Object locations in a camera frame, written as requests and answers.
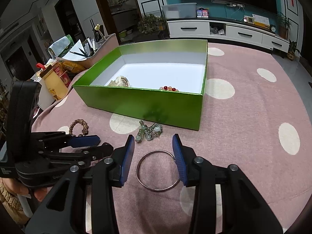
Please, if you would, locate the white television cabinet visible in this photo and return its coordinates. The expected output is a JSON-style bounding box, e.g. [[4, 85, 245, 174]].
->
[[167, 17, 290, 53]]

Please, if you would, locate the cream-topped back scratcher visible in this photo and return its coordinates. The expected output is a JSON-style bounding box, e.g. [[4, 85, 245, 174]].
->
[[96, 24, 106, 41]]

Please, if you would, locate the cluster of green plants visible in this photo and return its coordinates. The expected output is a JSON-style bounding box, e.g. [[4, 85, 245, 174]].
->
[[138, 13, 167, 36]]

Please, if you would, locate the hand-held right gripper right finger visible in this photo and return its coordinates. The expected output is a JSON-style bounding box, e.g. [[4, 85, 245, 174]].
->
[[172, 134, 284, 234]]

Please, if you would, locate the white paper sheet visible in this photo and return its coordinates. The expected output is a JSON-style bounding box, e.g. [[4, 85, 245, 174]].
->
[[62, 39, 89, 61]]

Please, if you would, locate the small floor potted plant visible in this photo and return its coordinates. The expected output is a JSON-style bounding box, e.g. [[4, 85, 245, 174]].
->
[[287, 40, 301, 61]]

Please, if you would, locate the green cardboard box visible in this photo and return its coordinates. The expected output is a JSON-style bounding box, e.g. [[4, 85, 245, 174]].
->
[[72, 39, 208, 131]]

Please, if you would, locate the wooden bead bracelet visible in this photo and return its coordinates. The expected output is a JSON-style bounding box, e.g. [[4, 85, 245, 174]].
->
[[69, 119, 89, 137]]

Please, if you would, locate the person's left hand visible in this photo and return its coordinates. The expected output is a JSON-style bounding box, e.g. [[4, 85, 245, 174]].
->
[[0, 177, 53, 202]]

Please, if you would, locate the jade bead charm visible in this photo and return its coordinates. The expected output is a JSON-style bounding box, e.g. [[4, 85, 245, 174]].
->
[[135, 120, 163, 144]]

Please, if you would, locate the yellow bear bottle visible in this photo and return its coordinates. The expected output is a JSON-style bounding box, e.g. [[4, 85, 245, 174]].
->
[[40, 65, 69, 100]]

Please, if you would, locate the clear storage box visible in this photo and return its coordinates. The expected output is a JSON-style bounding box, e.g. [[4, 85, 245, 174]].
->
[[161, 3, 197, 20]]

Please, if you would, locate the pale plastic bag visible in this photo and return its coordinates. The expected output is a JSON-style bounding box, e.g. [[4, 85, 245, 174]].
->
[[47, 35, 75, 60]]

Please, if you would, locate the pink organizer bin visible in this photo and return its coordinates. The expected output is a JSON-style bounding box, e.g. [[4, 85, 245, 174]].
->
[[55, 33, 120, 70]]

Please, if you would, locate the white and yellow box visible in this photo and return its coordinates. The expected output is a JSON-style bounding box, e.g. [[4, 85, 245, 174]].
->
[[252, 13, 271, 28]]

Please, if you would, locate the dark wooden shelf cabinet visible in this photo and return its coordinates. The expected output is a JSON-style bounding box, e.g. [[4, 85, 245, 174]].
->
[[106, 0, 142, 43]]

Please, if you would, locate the red bead bracelet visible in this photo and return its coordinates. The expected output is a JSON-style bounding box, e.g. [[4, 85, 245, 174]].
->
[[159, 85, 181, 92]]

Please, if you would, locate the pink polka-dot tablecloth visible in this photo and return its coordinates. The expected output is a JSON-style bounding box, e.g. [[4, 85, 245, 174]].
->
[[30, 43, 312, 234]]

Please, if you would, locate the cream watch strap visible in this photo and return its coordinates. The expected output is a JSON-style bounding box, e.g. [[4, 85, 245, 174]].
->
[[107, 75, 131, 88]]

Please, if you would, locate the yellow snack bag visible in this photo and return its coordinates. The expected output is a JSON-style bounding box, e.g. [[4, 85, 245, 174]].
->
[[60, 60, 87, 74]]

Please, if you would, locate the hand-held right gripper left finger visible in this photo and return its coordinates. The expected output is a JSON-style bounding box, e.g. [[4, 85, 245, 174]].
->
[[24, 135, 135, 234]]

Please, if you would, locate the potted plant in brown pot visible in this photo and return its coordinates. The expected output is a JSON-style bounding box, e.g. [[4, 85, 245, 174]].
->
[[277, 12, 292, 39]]

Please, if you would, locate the red snack package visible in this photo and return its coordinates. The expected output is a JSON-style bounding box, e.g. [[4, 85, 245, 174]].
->
[[60, 69, 73, 88]]

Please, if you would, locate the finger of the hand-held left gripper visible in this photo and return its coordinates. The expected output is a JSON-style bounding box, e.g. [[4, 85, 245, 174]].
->
[[31, 132, 101, 155], [44, 143, 114, 168]]

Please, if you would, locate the blue code stand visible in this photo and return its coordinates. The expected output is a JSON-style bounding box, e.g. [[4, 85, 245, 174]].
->
[[196, 7, 210, 18]]

